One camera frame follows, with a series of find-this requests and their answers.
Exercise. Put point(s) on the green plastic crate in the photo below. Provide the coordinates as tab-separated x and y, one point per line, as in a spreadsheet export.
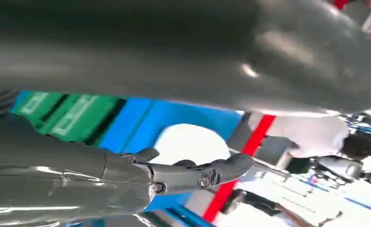
31	105
78	119

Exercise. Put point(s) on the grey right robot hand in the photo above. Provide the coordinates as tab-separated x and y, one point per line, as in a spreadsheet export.
172	47

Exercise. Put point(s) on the person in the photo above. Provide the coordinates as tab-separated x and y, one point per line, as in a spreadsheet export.
307	134

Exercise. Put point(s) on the blue metal rack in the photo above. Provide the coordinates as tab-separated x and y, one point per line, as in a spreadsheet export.
172	116

